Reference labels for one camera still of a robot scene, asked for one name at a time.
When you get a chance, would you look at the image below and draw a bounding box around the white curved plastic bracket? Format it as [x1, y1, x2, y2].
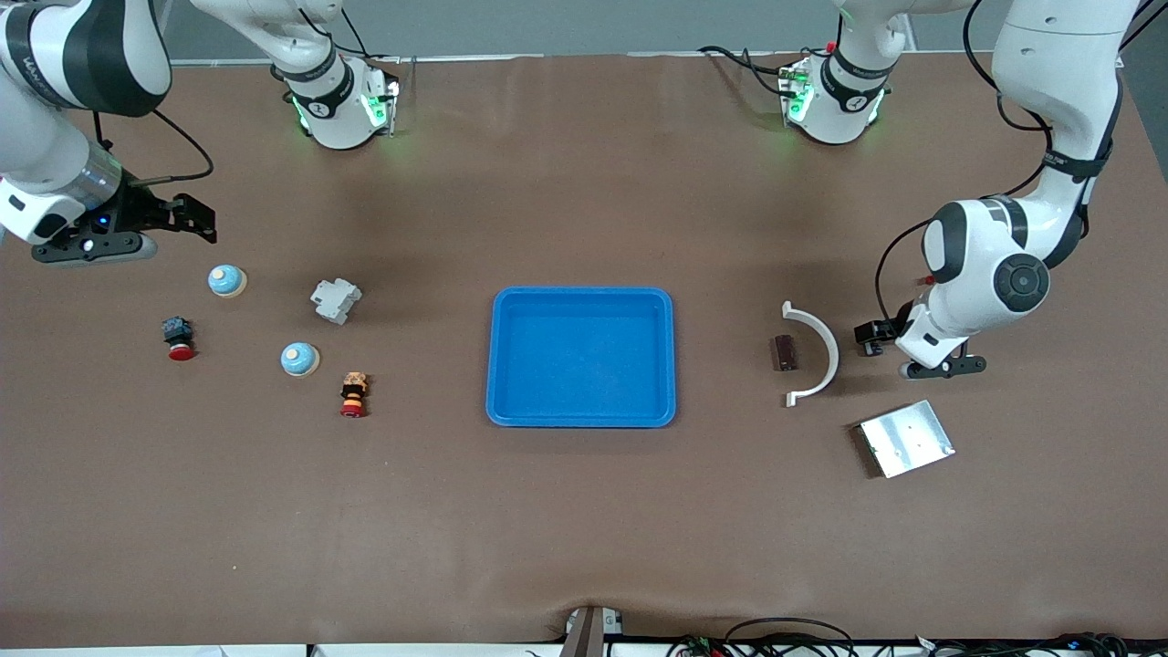
[781, 300, 840, 408]

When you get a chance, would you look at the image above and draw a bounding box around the grey plastic circuit breaker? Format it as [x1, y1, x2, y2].
[310, 277, 364, 326]

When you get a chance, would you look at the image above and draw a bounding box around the black base cable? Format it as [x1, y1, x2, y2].
[301, 7, 402, 65]
[698, 44, 797, 97]

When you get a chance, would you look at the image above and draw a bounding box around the black right base cable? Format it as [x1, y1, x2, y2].
[301, 7, 402, 65]

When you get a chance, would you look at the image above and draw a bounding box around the blue plastic tray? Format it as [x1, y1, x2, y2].
[485, 287, 677, 429]

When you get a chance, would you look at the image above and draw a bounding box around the red emergency stop button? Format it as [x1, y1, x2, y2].
[162, 316, 196, 362]

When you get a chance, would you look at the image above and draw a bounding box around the black left base cable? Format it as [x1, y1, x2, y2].
[698, 44, 797, 97]

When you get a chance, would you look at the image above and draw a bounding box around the grey metal clamp bracket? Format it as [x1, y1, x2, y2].
[558, 605, 626, 657]

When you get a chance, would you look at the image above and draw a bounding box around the coloured wire bundle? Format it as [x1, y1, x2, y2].
[664, 634, 731, 657]

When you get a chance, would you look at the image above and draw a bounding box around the silver metal plate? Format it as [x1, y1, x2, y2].
[852, 399, 956, 480]

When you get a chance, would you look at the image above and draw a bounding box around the brown table mat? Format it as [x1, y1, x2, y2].
[0, 50, 1168, 649]

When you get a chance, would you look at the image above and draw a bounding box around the black cable bundle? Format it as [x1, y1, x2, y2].
[917, 631, 1132, 657]

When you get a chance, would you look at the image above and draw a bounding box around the black looped cable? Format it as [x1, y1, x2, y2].
[725, 617, 859, 657]

